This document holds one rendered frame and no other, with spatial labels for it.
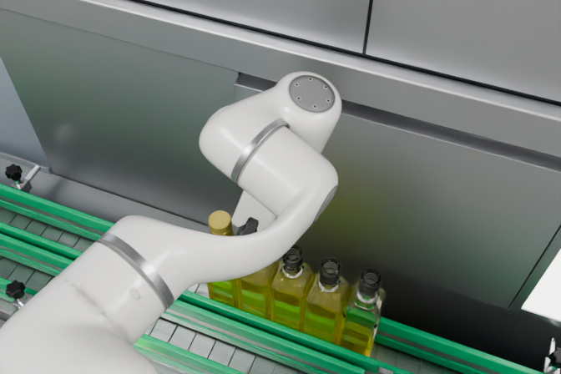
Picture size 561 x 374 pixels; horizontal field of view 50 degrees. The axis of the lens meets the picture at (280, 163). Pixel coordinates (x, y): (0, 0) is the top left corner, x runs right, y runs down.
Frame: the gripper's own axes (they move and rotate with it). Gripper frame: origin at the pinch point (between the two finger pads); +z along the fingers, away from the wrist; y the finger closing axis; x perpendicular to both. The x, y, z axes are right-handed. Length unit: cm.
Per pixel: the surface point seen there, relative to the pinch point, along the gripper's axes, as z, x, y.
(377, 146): -12.2, 10.6, -12.2
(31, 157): 61, -59, -25
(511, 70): -30.3, 19.2, -15.1
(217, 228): 3.7, -4.6, 1.1
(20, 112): 64, -71, -38
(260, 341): 22.6, 8.8, 6.0
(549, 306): 4.3, 47.0, -12.5
